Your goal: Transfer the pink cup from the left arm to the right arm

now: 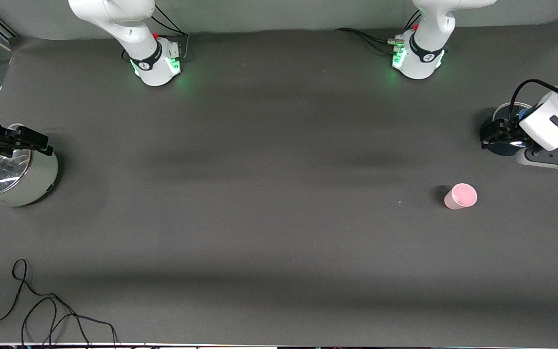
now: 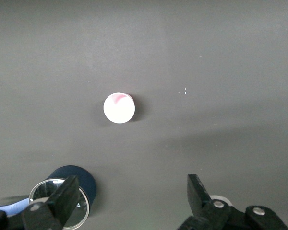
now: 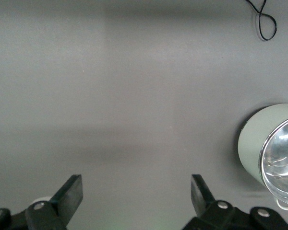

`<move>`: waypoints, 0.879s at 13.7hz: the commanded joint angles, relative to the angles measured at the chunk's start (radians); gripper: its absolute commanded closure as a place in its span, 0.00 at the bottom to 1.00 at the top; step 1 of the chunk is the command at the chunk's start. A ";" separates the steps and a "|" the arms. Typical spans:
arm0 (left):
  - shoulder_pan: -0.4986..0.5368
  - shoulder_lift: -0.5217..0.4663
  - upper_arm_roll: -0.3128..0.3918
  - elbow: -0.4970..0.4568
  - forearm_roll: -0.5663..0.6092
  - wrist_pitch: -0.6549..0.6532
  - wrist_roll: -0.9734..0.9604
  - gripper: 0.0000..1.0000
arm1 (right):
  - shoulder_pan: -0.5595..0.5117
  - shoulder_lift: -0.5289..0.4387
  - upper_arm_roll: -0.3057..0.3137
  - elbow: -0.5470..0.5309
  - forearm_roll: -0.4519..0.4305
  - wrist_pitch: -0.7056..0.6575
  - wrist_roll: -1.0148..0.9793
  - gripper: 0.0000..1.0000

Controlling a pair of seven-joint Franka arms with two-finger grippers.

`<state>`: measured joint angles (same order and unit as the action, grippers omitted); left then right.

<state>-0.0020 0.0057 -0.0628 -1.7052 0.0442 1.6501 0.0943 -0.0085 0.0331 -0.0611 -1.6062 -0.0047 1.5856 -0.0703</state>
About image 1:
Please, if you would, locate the pink plastic cup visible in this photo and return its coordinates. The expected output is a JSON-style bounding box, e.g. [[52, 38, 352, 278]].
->
[[444, 183, 478, 210]]

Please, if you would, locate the dark pot with glass lid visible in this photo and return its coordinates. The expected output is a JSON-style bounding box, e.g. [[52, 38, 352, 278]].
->
[[481, 102, 536, 157]]

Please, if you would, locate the silver pot with glass lid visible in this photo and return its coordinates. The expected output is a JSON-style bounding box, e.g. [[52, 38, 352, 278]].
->
[[0, 124, 59, 209]]

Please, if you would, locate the dark grey table cloth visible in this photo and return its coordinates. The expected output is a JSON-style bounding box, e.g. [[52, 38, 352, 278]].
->
[[0, 22, 558, 346]]

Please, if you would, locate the dark slotted frame rail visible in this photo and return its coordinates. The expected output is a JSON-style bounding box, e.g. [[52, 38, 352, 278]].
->
[[0, 14, 20, 39]]

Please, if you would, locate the thin black loose cable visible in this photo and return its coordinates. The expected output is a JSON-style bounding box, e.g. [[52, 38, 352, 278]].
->
[[0, 258, 117, 346]]

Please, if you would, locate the black left arm base cable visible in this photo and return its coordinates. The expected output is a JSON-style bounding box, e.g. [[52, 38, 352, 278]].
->
[[335, 28, 403, 55]]

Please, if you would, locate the black arm base cable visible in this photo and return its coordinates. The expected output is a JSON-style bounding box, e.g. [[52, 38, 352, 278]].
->
[[335, 28, 403, 55], [151, 2, 190, 61]]

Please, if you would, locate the black right arm base cable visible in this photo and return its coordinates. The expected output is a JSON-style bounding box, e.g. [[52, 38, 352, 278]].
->
[[151, 2, 190, 61]]

